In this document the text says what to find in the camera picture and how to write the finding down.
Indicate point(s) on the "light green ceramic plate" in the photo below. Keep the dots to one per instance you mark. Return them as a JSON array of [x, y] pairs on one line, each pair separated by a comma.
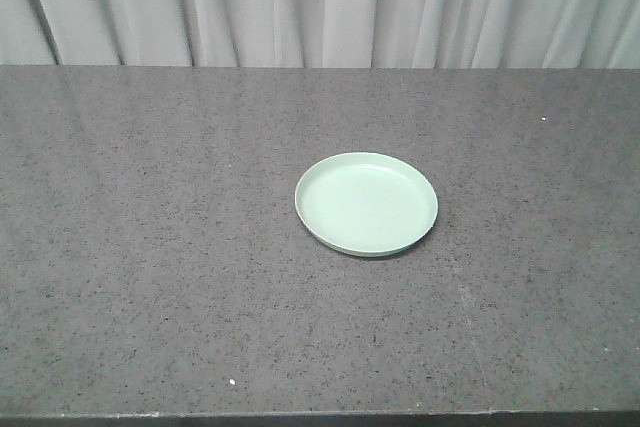
[[366, 204]]

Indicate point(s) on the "white pleated curtain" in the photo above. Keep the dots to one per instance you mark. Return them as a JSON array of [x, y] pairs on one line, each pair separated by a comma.
[[323, 33]]

